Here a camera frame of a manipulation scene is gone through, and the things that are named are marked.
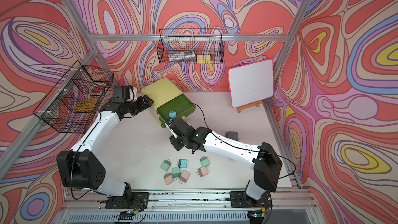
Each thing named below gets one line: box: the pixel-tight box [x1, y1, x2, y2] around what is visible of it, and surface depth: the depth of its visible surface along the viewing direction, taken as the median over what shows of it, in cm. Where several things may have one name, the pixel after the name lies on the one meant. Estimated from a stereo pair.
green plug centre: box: [172, 166, 181, 180], surface depth 82 cm
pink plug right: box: [195, 166, 209, 178], surface depth 83 cm
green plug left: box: [160, 158, 172, 172], surface depth 85 cm
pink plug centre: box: [178, 170, 190, 185], surface depth 80 cm
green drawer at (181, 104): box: [156, 93, 196, 124], surface depth 88 cm
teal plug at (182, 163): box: [175, 158, 188, 169], surface depth 86 cm
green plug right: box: [200, 155, 210, 167], surface depth 86 cm
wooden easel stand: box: [236, 100, 263, 114], surface depth 109 cm
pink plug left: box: [163, 171, 175, 186], surface depth 80 cm
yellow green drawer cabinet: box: [140, 77, 184, 128], surface depth 93 cm
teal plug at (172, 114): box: [168, 109, 177, 119], surface depth 88 cm
